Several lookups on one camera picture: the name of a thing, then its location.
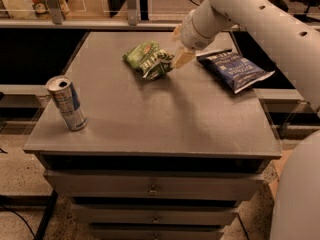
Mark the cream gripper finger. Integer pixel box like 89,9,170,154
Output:
171,46,195,69
171,24,181,40

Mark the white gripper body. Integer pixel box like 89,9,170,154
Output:
180,10,213,50

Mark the green jalapeno chip bag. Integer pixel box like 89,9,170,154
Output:
122,41,174,80

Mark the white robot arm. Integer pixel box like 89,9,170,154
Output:
177,0,320,240

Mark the blue vinegar chip bag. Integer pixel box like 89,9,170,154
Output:
196,49,274,94

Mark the silver blue redbull can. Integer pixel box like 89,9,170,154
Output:
46,75,87,131

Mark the printed bag on shelf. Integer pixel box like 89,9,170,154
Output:
0,0,71,20

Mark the grey drawer cabinet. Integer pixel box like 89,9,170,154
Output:
25,32,281,240

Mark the metal railing with posts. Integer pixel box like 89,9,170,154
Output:
0,0,241,32

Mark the cardboard box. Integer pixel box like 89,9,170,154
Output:
268,149,292,199

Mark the black floor cable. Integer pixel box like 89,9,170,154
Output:
0,203,37,240

